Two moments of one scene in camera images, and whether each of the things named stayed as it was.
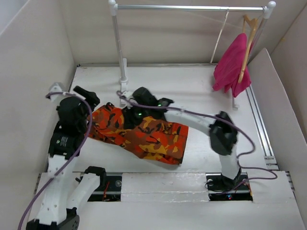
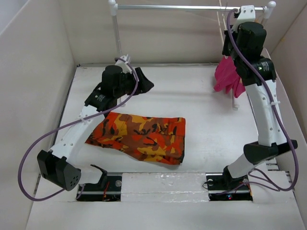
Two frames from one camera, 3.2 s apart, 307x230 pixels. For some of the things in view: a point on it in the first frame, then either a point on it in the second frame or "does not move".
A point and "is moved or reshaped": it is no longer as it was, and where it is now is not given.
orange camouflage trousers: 151,139 is moved or reshaped
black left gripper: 91,97 -> 144,85
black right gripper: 130,121 -> 226,49
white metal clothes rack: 122,63 does not move
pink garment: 229,67 does not move
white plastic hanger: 219,36 -> 226,29
